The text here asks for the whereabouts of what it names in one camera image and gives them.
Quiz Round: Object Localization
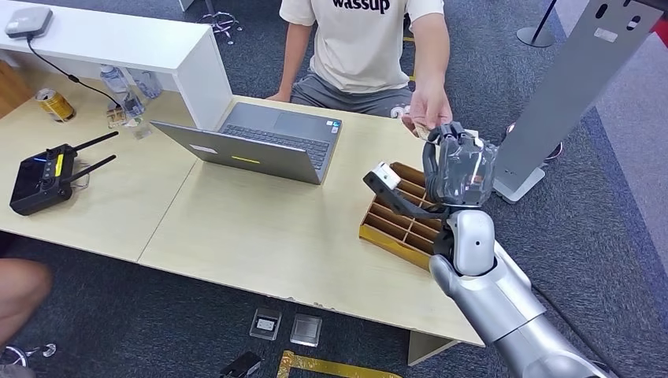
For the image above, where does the tan card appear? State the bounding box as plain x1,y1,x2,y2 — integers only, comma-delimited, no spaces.
400,115,435,143

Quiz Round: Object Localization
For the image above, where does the person's left hand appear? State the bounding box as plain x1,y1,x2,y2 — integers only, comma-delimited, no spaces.
402,78,454,138

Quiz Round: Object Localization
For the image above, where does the small black object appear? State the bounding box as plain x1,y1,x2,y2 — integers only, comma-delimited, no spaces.
219,350,264,378

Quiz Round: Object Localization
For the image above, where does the person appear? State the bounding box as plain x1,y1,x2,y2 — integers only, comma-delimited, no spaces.
265,0,454,138

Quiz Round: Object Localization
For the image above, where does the black remote controller with antennas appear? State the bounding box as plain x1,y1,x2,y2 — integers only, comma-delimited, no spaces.
9,130,120,217

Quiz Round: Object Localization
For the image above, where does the floor socket with white outlet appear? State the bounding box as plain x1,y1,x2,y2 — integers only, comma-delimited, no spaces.
249,307,284,342

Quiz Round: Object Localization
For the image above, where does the chrome chair base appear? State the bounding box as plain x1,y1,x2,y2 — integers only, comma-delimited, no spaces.
198,0,244,46

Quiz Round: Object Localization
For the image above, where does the yellow floor tape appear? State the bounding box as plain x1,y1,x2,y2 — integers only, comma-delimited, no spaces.
276,350,404,378

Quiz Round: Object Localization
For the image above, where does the black power cable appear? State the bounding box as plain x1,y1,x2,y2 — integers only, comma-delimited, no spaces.
26,33,124,109

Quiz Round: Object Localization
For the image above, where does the grey kiosk stand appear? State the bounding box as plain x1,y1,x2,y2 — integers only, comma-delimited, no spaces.
491,0,667,205

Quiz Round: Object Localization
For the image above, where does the gold drink can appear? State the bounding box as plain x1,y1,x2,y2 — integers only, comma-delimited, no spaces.
35,87,77,123

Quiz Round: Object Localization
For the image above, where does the small glass jar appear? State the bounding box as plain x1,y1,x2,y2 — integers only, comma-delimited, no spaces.
106,106,130,129

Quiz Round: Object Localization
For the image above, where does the floor socket with metal lid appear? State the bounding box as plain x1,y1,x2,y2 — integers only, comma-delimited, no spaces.
289,313,324,348

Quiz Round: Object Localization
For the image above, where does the table leg panel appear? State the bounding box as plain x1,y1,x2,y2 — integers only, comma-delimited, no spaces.
406,331,462,367

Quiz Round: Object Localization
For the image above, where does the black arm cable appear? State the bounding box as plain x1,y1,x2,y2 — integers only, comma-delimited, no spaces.
531,283,623,378

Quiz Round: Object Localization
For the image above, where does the clear plastic water bottle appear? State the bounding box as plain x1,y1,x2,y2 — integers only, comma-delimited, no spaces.
130,69,165,100
100,63,130,96

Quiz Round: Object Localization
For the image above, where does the grey laptop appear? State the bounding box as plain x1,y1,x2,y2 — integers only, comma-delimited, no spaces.
150,102,344,186

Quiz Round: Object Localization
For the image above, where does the grey flat device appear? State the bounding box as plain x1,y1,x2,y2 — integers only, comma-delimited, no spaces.
5,5,55,39

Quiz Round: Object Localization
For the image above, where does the white shelf unit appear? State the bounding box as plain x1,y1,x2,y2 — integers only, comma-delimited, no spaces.
0,0,234,132

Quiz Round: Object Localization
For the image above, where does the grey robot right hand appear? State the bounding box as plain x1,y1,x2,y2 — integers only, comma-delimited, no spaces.
421,121,500,208

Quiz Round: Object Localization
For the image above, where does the metal chair castor frame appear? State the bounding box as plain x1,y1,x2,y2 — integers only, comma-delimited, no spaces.
0,341,58,368

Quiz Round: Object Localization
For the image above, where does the bystander's bare limb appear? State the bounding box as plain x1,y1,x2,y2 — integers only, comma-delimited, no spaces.
0,258,54,350

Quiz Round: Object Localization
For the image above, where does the wooden card organizer box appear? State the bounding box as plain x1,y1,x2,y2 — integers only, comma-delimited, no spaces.
358,161,446,272

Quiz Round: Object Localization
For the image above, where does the white cable at kiosk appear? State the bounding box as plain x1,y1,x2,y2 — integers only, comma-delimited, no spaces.
506,122,565,161

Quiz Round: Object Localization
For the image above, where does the stanchion post with round base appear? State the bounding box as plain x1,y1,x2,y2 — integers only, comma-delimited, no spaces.
516,0,559,49

